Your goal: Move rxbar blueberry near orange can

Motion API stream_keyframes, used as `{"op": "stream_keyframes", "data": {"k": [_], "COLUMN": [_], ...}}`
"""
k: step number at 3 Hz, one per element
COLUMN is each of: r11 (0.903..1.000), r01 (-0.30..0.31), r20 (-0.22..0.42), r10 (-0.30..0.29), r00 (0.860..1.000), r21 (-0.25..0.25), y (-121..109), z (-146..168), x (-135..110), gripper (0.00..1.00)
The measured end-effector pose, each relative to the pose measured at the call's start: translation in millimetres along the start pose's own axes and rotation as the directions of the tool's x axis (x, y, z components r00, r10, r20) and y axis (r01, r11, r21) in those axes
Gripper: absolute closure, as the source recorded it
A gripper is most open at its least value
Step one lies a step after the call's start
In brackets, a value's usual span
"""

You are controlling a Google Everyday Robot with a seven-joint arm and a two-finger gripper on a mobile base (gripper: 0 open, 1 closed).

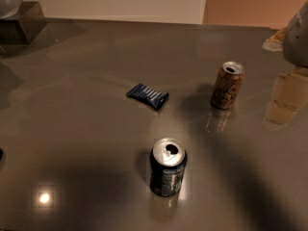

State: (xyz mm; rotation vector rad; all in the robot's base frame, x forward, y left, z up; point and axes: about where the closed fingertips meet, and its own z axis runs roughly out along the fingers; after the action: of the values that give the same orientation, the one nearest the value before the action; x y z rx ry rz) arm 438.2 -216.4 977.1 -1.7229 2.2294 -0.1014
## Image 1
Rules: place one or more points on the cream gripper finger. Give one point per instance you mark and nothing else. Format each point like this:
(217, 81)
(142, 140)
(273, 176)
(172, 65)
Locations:
(289, 96)

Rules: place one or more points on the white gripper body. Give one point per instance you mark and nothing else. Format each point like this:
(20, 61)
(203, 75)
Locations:
(296, 40)

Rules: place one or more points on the dark blue rxbar wrapper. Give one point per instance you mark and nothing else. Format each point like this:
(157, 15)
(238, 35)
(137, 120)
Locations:
(148, 96)

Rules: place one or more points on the orange soda can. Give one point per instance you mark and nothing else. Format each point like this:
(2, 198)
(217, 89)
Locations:
(228, 84)

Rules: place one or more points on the dark blue soda can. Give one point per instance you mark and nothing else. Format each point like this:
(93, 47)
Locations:
(168, 159)

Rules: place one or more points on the dark square stand block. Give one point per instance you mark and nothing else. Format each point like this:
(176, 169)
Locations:
(23, 27)

